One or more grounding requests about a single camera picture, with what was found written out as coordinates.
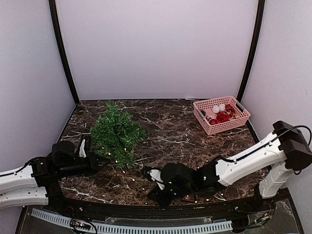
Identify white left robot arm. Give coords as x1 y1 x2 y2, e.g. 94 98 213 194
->
0 141 107 213

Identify white perforated cable tray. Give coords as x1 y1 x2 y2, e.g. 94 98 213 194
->
31 208 233 234

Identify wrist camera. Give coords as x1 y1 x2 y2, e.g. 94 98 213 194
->
77 135 92 158
141 166 165 190

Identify pink plastic basket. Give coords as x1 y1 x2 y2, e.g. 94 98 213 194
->
193 96 251 136

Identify white ball ornament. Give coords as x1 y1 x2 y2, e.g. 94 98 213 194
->
212 104 226 114

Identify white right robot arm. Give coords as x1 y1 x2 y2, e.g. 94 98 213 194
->
142 120 312 212

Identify white fairy light string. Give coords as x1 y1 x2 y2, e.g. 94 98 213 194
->
105 146 230 205

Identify small green christmas tree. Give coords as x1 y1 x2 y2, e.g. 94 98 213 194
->
90 101 148 169

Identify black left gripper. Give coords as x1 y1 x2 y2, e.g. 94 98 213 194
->
58 152 111 178

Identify red ornaments in basket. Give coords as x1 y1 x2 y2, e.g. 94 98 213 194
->
208 104 237 125

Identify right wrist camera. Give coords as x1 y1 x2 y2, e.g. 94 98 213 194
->
141 166 165 190

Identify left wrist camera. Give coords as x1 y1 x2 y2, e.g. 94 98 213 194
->
77 135 92 158

